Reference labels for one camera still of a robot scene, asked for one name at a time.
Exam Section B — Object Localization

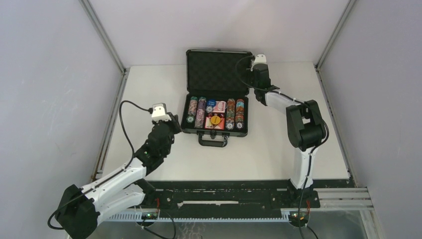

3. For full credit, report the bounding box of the black poker case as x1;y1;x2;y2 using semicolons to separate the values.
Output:
181;49;253;147

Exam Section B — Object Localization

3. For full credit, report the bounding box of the yellow round button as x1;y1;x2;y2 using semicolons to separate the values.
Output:
210;115;221;125

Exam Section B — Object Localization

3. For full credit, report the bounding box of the red playing card box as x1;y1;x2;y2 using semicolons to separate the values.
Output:
205;113;225;130

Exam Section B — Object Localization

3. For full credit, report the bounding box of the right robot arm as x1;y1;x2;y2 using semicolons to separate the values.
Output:
251;63;329;207

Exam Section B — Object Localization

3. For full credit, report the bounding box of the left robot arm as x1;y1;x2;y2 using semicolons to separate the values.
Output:
47;113;181;239

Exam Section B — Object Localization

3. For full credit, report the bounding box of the far right chip row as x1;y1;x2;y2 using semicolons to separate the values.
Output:
235;99;245;129

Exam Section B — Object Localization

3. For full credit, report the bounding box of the inner right chip row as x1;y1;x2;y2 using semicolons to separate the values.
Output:
225;99;236;130

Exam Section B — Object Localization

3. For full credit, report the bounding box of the red card deck in case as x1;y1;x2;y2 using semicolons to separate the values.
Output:
212;101;227;114

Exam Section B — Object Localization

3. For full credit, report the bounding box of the blue small blind button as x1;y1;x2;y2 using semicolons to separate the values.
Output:
206;99;216;113

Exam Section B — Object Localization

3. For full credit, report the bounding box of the left circuit board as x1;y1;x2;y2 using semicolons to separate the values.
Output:
141;213;158;221

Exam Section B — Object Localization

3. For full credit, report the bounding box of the circuit board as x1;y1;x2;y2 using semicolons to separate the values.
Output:
141;213;158;221
289;212;308;221

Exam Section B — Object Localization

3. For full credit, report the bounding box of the purple chip row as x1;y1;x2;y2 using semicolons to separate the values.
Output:
194;97;207;128

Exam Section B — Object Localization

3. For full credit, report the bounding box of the far left chip row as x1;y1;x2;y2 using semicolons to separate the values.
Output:
186;97;198;123

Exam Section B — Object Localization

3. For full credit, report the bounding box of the right circuit board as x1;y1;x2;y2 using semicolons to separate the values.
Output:
289;212;308;221

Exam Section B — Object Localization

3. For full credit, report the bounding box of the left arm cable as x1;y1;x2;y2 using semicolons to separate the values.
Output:
47;100;154;231

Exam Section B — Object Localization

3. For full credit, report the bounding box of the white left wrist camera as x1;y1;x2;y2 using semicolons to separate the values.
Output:
151;103;171;123

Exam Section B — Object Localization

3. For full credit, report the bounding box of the black mounting base plate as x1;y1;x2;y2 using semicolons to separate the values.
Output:
123;179;355;219

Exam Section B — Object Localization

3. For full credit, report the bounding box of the white slotted cable duct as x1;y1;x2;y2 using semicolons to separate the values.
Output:
106;210;290;223

